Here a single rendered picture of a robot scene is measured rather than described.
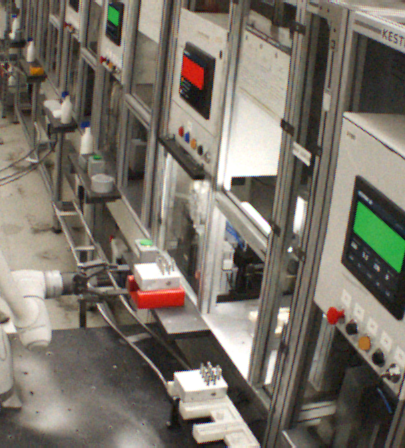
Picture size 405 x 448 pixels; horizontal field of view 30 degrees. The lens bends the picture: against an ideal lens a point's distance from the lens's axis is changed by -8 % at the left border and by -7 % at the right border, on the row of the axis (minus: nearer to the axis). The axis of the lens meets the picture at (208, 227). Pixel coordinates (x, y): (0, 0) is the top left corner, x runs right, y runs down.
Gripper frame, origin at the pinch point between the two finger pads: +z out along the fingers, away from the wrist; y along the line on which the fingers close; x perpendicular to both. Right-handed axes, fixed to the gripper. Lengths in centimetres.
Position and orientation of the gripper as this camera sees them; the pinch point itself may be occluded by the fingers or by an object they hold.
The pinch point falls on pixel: (120, 280)
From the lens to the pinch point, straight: 259.1
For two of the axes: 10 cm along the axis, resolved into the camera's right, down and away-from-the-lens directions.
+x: -3.4, -4.3, 8.4
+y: 1.0, -9.0, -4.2
